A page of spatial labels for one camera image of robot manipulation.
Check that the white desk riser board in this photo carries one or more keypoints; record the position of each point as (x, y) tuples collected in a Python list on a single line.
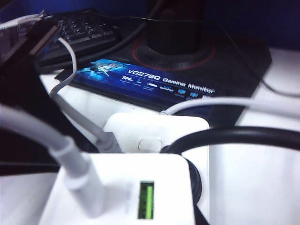
[(257, 175)]

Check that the black monitor stand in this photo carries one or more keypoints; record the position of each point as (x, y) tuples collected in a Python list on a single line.
[(234, 70)]

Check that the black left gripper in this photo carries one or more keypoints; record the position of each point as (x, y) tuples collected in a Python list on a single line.
[(21, 44)]

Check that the black keyboard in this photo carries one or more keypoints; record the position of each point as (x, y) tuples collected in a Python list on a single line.
[(86, 28)]

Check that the white charger block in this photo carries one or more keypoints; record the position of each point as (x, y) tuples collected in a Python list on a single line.
[(112, 187)]

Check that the white power strip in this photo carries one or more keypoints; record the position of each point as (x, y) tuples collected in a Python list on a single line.
[(152, 126)]

